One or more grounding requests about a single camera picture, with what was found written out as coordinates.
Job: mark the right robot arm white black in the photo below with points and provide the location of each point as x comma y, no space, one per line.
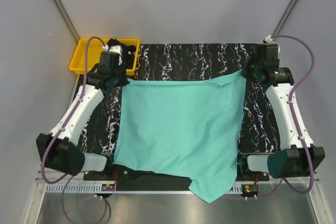
298,156

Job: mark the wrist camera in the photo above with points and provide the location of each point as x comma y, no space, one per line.
270,40
112,55

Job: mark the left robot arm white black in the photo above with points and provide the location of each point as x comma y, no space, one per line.
58,149

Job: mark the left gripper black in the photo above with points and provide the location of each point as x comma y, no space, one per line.
124,81

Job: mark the right small circuit board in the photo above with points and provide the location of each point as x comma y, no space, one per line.
250,190

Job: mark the left small circuit board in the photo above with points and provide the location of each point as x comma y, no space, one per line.
108,187

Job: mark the yellow plastic bin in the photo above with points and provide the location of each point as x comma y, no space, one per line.
77,64

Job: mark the teal t shirt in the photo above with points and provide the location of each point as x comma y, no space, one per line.
184,128

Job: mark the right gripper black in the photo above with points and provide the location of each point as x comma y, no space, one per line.
245,72

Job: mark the black t shirt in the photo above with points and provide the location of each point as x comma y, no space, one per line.
130,51

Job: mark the black marble pattern mat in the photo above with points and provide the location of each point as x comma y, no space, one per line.
188,62

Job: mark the small circuit board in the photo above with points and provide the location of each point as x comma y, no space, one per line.
250,190
108,187

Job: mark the aluminium frame rail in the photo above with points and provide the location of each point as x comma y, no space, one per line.
181,174

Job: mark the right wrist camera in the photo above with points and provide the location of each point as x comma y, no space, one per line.
270,40

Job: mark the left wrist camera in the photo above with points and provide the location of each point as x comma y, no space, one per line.
112,55

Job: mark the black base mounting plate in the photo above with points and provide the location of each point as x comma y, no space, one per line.
129,181

